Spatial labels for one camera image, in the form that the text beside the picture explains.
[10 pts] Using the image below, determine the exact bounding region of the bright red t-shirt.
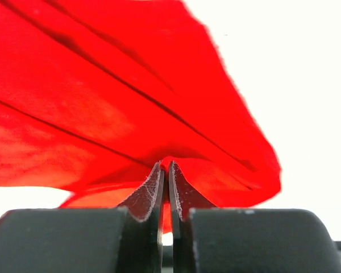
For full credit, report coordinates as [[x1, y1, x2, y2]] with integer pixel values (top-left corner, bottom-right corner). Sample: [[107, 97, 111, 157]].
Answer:
[[0, 0, 282, 234]]

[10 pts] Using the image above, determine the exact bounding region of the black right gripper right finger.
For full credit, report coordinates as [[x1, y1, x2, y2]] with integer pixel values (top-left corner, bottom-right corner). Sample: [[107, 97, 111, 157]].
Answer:
[[168, 162, 341, 273]]

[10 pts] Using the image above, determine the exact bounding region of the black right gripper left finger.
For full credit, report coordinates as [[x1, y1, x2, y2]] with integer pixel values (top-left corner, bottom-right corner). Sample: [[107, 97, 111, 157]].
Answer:
[[0, 164, 164, 273]]

